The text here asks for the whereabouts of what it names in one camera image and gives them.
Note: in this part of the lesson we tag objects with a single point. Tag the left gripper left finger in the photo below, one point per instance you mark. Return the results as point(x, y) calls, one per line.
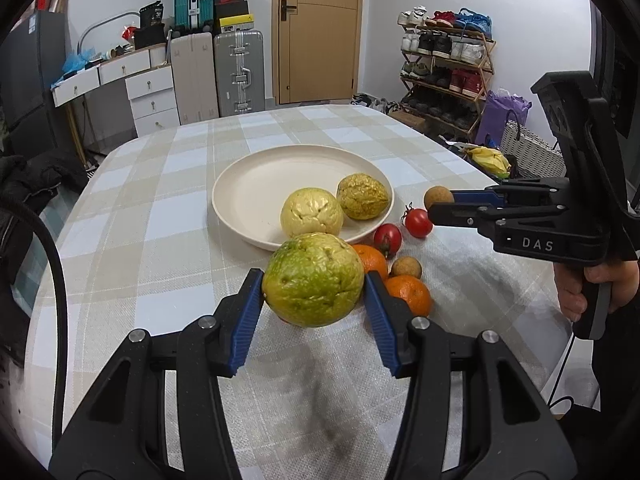
point(118, 430)

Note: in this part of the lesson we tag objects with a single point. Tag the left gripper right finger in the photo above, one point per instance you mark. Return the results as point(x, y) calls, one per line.
point(507, 431)

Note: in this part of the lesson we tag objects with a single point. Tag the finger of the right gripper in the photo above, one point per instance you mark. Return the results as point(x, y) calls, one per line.
point(475, 194)
point(458, 215)

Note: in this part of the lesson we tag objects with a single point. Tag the brown longan fruit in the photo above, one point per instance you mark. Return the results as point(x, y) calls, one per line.
point(437, 195)
point(407, 266)

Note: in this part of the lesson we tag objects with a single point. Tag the red tomato with stem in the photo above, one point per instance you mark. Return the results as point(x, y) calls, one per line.
point(416, 222)

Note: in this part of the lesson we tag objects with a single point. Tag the wrinkled golden yellow fruit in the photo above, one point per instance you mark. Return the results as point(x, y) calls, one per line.
point(362, 197)

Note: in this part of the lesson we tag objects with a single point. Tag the pale yellow round fruit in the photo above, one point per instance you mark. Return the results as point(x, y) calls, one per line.
point(311, 210)

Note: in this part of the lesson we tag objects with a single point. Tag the green yellow guava fruit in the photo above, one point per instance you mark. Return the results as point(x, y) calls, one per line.
point(313, 280)

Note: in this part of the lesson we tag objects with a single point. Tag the banana bunch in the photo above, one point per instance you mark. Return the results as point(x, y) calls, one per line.
point(490, 160)

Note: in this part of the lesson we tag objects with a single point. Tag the purple bag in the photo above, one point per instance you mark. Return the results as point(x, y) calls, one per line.
point(501, 107)

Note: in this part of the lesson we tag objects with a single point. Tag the orange mandarin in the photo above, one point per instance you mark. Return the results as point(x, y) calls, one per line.
point(413, 291)
point(372, 260)

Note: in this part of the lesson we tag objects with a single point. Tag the wooden shoe rack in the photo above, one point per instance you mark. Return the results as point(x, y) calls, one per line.
point(447, 68)

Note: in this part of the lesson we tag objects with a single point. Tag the checkered beige tablecloth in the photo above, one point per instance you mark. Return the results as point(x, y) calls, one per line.
point(143, 248)

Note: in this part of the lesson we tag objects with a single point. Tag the cream round plate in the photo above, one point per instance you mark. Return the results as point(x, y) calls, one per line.
point(249, 194)

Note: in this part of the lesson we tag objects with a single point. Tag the wooden door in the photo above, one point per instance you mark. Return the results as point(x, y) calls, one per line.
point(315, 47)

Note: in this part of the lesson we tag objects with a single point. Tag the black jacket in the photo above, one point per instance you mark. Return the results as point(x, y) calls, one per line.
point(34, 182)

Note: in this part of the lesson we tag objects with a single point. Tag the silver aluminium suitcase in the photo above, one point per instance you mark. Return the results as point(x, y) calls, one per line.
point(239, 67)

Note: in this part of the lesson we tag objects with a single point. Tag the stacked shoe boxes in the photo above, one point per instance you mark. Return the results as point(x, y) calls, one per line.
point(232, 5)

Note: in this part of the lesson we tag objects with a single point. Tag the beige suitcase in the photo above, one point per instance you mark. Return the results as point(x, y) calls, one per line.
point(193, 69)

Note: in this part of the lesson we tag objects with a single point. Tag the black refrigerator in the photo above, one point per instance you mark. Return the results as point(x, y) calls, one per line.
point(32, 57)

